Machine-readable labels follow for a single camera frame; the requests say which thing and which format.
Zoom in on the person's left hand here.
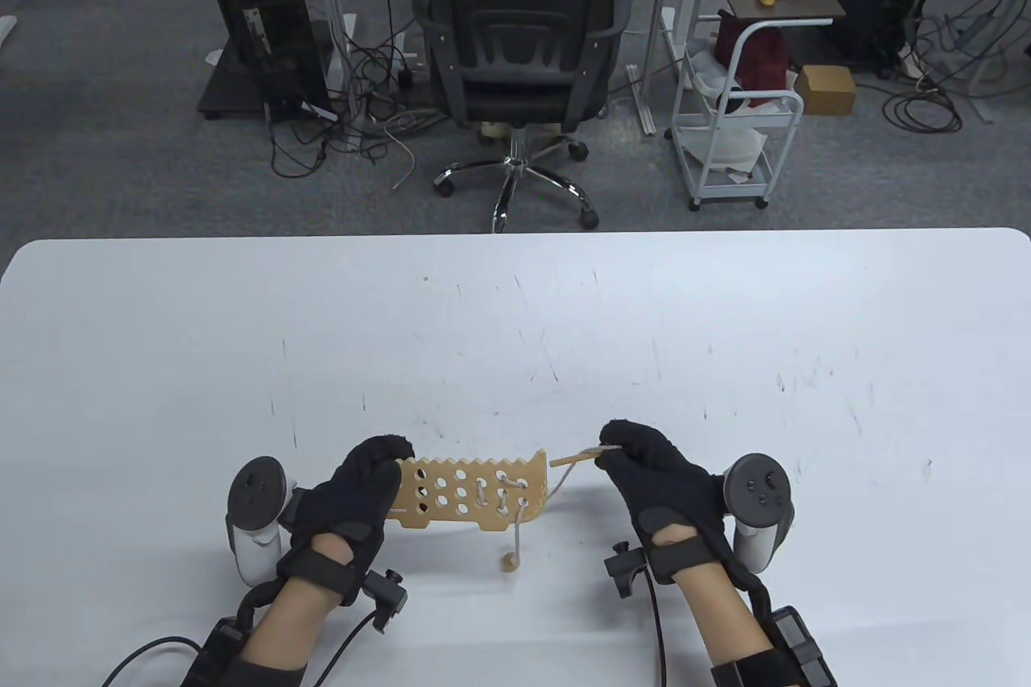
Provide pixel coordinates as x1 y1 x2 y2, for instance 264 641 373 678
278 436 416 607

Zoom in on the person's right hand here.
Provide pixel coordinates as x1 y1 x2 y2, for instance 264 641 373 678
600 420 766 583

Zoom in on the wooden crocodile lacing toy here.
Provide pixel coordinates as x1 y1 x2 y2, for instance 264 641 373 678
387 449 553 533

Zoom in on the beige lacing rope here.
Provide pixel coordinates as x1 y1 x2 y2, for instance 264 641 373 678
471 461 569 559

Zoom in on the person's right forearm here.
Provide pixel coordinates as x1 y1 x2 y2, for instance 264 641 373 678
673 526 778 687

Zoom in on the person's left forearm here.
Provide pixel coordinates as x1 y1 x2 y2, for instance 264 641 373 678
242 534 355 687

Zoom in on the black and white tracking controller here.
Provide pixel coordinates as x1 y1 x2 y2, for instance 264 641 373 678
723 453 797 571
226 457 299 585

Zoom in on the white rolling cart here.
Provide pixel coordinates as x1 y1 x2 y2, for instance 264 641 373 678
667 6 805 213

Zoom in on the white crumpled paper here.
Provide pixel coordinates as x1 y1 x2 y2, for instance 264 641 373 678
681 125 766 172

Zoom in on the brown cardboard box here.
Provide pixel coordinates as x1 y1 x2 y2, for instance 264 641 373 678
796 65 857 114

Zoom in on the dark red bag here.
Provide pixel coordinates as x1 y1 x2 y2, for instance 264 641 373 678
715 10 792 106

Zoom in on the black mesh office chair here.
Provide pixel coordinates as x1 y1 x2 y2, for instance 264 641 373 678
412 0 633 233

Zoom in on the black computer tower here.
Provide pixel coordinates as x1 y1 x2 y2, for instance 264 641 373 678
216 0 337 126

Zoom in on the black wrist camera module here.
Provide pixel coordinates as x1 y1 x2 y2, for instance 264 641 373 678
604 542 649 598
362 570 408 631

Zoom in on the black glove cable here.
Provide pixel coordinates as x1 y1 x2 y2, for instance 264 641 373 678
240 581 284 625

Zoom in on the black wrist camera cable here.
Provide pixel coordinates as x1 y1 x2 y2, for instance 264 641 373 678
310 610 375 687
644 574 668 687

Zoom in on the black forearm strapped pack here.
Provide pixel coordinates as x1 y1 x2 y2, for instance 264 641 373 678
185 616 251 687
761 606 838 687

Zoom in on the black looped pack cable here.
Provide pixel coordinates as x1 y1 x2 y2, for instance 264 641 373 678
103 637 202 687

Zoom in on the white floor cable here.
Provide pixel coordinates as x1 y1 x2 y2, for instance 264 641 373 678
383 115 416 190

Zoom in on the coiled black floor cable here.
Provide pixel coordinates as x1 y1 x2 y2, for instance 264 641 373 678
882 87 963 134

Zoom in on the tangle of black cables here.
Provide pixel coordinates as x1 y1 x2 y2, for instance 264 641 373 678
270 10 452 180

